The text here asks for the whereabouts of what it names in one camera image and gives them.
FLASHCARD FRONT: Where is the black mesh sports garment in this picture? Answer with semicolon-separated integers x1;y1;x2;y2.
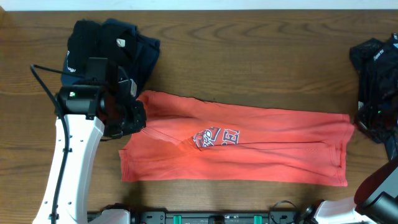
349;33;398;161

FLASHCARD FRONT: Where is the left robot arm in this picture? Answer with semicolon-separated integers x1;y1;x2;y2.
34;57;146;223

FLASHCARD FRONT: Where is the navy blue folded garment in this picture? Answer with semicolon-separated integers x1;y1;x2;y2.
63;19;160;95

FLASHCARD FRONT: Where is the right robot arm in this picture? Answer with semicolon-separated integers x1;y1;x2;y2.
302;103;397;224

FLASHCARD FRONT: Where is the black folded garment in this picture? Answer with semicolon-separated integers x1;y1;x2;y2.
66;20;137;74

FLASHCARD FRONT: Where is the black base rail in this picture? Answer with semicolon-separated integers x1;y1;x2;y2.
109;211;300;224

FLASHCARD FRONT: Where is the left black cable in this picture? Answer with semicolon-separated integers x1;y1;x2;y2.
30;63;86;224

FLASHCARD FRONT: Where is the orange-red soccer t-shirt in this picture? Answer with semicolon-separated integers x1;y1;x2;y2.
119;91;354;187

